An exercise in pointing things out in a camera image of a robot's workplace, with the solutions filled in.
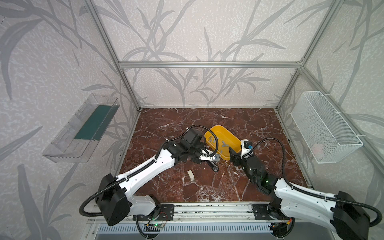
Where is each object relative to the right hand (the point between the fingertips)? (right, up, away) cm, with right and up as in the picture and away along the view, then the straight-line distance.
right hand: (235, 142), depth 80 cm
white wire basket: (+36, +5, -17) cm, 40 cm away
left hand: (-14, -1, -3) cm, 14 cm away
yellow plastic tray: (-1, -1, +20) cm, 20 cm away
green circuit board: (-39, -38, -10) cm, 55 cm away
